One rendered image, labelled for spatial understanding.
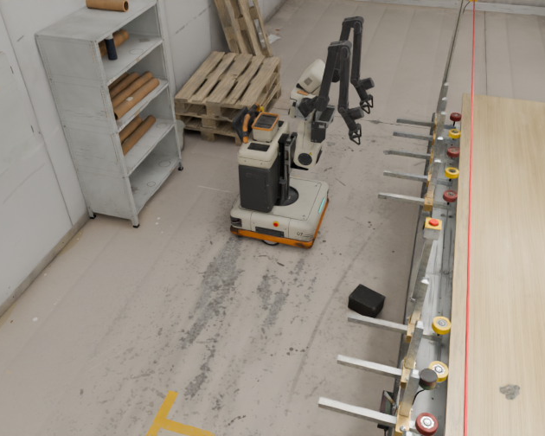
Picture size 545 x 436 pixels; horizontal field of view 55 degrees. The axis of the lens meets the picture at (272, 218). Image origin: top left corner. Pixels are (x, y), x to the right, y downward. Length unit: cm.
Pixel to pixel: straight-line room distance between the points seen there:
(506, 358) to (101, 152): 299
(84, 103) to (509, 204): 282
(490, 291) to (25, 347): 281
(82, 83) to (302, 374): 239
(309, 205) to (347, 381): 140
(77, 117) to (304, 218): 179
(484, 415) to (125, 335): 228
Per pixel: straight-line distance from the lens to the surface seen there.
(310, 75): 342
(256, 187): 378
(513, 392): 236
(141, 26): 448
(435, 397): 259
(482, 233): 301
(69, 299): 396
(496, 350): 247
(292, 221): 386
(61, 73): 389
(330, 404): 221
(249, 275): 384
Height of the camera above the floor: 275
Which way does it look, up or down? 40 degrees down
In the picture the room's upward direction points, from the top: 1 degrees counter-clockwise
